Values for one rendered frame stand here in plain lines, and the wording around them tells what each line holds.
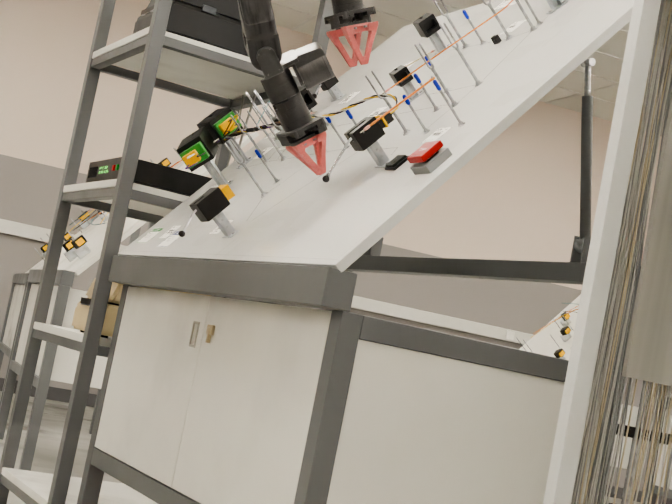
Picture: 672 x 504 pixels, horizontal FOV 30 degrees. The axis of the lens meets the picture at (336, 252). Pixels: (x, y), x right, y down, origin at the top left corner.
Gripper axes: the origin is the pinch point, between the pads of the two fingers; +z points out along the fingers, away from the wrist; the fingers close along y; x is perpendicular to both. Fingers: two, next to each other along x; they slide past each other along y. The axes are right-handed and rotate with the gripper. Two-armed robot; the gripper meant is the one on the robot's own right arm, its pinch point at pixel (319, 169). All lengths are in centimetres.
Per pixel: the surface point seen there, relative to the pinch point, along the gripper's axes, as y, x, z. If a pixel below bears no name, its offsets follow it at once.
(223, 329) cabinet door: 19.0, 25.7, 22.1
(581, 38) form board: -17, -51, -1
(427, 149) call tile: -22.0, -11.5, 1.9
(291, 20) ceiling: 732, -291, 19
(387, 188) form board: -13.7, -5.1, 6.3
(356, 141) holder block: -1.5, -8.4, -1.6
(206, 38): 106, -25, -26
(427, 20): 42, -54, -10
